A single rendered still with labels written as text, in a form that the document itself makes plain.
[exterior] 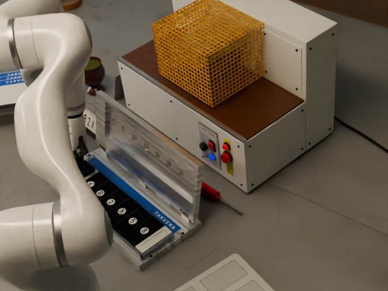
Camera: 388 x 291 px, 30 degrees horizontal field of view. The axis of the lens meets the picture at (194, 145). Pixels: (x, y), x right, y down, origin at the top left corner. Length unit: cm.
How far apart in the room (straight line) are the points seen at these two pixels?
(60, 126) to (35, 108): 6
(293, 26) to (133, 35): 88
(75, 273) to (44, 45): 44
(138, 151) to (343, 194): 56
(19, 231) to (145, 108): 98
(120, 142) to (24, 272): 79
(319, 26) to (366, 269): 62
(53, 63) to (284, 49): 74
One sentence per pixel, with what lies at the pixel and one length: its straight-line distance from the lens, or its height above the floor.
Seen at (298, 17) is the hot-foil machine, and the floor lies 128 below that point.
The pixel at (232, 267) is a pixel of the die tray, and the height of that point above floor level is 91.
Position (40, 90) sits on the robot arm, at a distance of 138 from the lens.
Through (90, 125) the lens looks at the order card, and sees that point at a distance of 224.
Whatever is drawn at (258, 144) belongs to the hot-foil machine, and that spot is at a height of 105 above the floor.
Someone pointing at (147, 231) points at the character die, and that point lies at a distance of 188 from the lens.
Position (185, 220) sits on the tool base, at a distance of 191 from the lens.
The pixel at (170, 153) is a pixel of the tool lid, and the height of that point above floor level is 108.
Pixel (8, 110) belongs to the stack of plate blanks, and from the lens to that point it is 235.
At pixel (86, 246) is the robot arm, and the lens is 129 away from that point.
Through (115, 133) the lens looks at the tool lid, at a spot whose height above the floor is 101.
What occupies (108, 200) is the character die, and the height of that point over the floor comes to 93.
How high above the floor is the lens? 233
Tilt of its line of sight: 42 degrees down
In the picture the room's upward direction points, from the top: 8 degrees counter-clockwise
